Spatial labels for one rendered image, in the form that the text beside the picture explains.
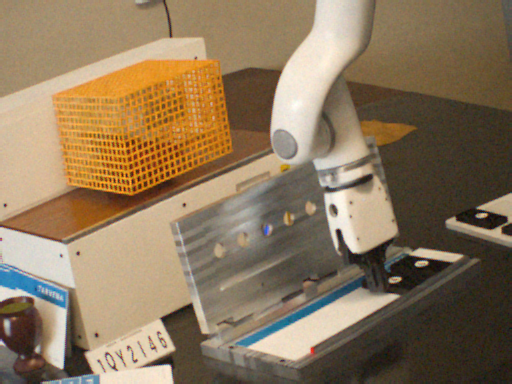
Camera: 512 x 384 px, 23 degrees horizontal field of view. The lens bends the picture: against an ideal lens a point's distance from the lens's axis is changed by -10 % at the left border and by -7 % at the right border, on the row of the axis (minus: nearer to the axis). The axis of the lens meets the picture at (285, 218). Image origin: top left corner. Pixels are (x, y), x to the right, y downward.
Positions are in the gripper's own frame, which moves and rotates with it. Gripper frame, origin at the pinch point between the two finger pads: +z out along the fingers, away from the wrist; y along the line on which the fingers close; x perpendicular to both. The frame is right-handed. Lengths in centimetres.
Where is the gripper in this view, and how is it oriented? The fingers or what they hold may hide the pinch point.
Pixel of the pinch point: (376, 278)
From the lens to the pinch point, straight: 204.5
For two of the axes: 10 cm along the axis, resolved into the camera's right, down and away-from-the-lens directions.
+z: 2.9, 9.4, 1.6
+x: -6.7, 0.8, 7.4
